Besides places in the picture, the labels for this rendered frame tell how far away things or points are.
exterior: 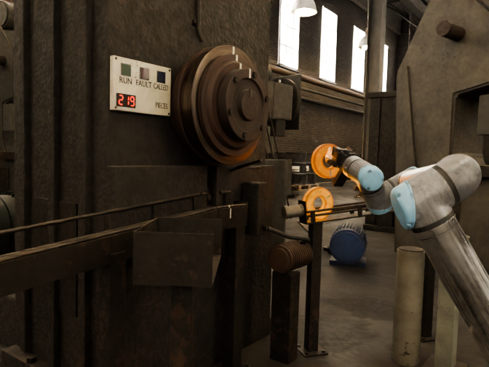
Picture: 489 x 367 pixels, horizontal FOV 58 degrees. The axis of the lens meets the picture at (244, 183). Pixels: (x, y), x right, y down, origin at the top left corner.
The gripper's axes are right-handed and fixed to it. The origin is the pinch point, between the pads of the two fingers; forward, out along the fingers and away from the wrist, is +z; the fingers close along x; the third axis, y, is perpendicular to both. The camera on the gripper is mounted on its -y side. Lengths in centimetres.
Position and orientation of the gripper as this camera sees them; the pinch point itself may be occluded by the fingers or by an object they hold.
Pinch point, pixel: (327, 156)
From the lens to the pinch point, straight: 202.5
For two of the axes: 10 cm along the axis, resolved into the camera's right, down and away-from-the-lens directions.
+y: 1.1, -9.4, -3.2
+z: -2.8, -3.4, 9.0
